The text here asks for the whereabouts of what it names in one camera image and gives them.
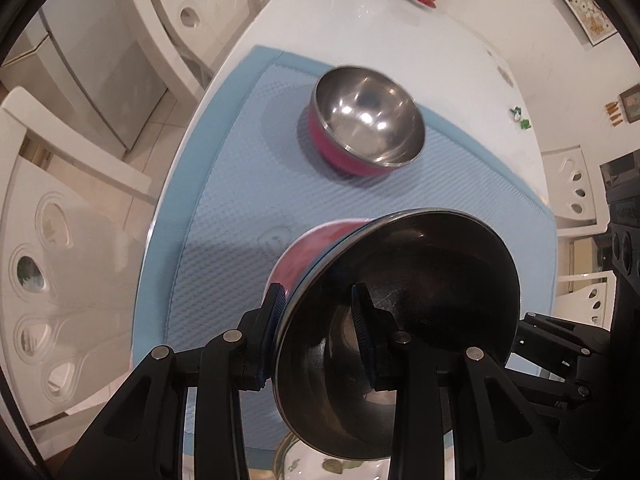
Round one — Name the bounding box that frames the magenta steel bowl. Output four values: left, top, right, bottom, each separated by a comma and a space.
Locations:
307, 66, 426, 177

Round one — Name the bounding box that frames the grey cabinet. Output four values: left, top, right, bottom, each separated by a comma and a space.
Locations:
0, 0, 168, 153

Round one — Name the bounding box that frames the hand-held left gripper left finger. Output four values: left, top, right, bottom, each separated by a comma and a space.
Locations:
57, 282, 291, 480

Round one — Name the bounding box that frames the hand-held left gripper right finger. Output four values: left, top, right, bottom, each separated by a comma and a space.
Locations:
350, 282, 571, 480

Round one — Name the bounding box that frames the white dining chair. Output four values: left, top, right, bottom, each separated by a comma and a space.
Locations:
114, 0, 263, 106
541, 145, 608, 231
555, 270, 618, 328
0, 85, 153, 431

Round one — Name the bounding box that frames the gold rimmed glass plate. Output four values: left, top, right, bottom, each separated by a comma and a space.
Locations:
264, 430, 311, 480

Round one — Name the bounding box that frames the framed floral wall picture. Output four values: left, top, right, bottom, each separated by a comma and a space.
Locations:
562, 0, 618, 47

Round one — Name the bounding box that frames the light blue textured placemat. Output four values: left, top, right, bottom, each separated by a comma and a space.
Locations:
131, 45, 558, 453

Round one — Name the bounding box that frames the small dark framed picture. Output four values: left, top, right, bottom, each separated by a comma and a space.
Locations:
618, 85, 640, 123

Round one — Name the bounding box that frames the light pink steel bowl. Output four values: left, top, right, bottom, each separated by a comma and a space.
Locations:
262, 208, 521, 461

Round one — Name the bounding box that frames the small white floral plate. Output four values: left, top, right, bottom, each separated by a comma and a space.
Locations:
287, 452, 401, 480

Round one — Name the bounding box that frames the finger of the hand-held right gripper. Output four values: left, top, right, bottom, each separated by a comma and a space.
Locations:
516, 312, 611, 357
506, 345, 595, 405

